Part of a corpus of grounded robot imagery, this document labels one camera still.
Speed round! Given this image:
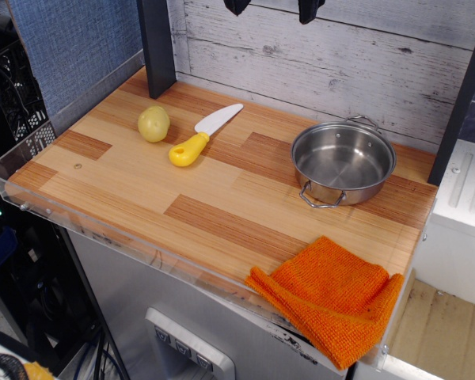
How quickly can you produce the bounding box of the stainless steel pot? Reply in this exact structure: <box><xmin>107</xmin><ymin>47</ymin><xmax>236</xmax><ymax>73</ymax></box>
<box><xmin>291</xmin><ymin>116</ymin><xmax>397</xmax><ymax>209</ymax></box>

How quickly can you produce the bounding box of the black plastic crate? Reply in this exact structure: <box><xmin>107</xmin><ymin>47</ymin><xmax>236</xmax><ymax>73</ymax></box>
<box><xmin>0</xmin><ymin>41</ymin><xmax>48</xmax><ymax>142</ymax></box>

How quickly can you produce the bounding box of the yellow handled toy knife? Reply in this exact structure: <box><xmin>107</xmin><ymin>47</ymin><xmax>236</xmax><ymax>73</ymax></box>
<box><xmin>169</xmin><ymin>104</ymin><xmax>244</xmax><ymax>167</ymax></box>

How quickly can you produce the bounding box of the clear acrylic table guard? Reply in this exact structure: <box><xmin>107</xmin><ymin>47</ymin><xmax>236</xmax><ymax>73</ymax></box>
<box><xmin>0</xmin><ymin>122</ymin><xmax>428</xmax><ymax>372</ymax></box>

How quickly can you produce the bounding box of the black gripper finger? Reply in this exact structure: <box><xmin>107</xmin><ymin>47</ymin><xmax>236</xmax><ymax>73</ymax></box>
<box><xmin>224</xmin><ymin>0</ymin><xmax>251</xmax><ymax>16</ymax></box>
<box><xmin>298</xmin><ymin>0</ymin><xmax>325</xmax><ymax>25</ymax></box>

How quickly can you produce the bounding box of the white toy sink counter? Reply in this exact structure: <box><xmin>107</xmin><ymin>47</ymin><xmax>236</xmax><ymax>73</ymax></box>
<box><xmin>412</xmin><ymin>140</ymin><xmax>475</xmax><ymax>304</ymax></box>

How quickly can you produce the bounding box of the yellow toy potato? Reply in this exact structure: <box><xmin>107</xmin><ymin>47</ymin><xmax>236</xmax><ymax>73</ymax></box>
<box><xmin>138</xmin><ymin>105</ymin><xmax>170</xmax><ymax>143</ymax></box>

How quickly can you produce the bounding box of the dark frame post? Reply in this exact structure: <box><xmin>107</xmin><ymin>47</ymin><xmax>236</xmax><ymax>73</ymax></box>
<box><xmin>137</xmin><ymin>0</ymin><xmax>177</xmax><ymax>99</ymax></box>
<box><xmin>427</xmin><ymin>47</ymin><xmax>475</xmax><ymax>186</ymax></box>

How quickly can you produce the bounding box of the dark left frame post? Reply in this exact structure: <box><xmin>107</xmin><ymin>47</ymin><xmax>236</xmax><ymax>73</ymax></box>
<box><xmin>137</xmin><ymin>0</ymin><xmax>177</xmax><ymax>99</ymax></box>

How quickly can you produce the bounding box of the silver toy dishwasher front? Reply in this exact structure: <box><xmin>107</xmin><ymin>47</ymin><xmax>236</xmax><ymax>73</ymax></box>
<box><xmin>66</xmin><ymin>227</ymin><xmax>348</xmax><ymax>379</ymax></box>

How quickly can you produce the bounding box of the dark right frame post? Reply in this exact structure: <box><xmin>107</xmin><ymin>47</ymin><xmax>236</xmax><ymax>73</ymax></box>
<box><xmin>427</xmin><ymin>47</ymin><xmax>475</xmax><ymax>186</ymax></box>

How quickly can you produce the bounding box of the orange knitted cloth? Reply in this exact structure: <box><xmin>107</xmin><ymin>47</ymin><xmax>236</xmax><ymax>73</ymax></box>
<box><xmin>245</xmin><ymin>236</ymin><xmax>405</xmax><ymax>371</ymax></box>

